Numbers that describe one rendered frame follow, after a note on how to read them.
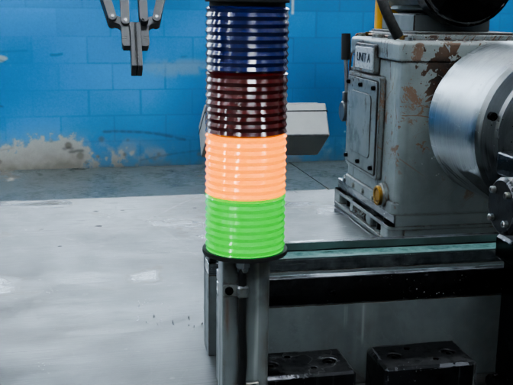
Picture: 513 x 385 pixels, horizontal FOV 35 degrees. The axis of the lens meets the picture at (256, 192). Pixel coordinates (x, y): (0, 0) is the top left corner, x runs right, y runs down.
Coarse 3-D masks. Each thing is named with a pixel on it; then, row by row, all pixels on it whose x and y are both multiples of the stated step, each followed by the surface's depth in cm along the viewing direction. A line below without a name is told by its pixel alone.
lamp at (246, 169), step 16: (208, 144) 59; (224, 144) 58; (240, 144) 58; (256, 144) 58; (272, 144) 58; (208, 160) 60; (224, 160) 58; (240, 160) 58; (256, 160) 58; (272, 160) 58; (208, 176) 60; (224, 176) 58; (240, 176) 58; (256, 176) 58; (272, 176) 59; (208, 192) 60; (224, 192) 59; (240, 192) 58; (256, 192) 58; (272, 192) 59
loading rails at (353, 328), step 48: (336, 240) 103; (384, 240) 104; (432, 240) 105; (480, 240) 107; (288, 288) 88; (336, 288) 89; (384, 288) 91; (432, 288) 92; (480, 288) 93; (288, 336) 90; (336, 336) 91; (384, 336) 92; (432, 336) 93; (480, 336) 94
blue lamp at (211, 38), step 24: (216, 24) 57; (240, 24) 56; (264, 24) 56; (288, 24) 58; (216, 48) 57; (240, 48) 56; (264, 48) 56; (288, 48) 59; (240, 72) 56; (264, 72) 57
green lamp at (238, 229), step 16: (208, 208) 60; (224, 208) 59; (240, 208) 59; (256, 208) 59; (272, 208) 59; (208, 224) 61; (224, 224) 59; (240, 224) 59; (256, 224) 59; (272, 224) 60; (208, 240) 61; (224, 240) 59; (240, 240) 59; (256, 240) 59; (272, 240) 60; (224, 256) 60; (240, 256) 59; (256, 256) 60
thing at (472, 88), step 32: (480, 64) 122; (512, 64) 114; (448, 96) 125; (480, 96) 116; (512, 96) 114; (448, 128) 123; (480, 128) 115; (512, 128) 115; (448, 160) 127; (480, 160) 116; (480, 192) 123
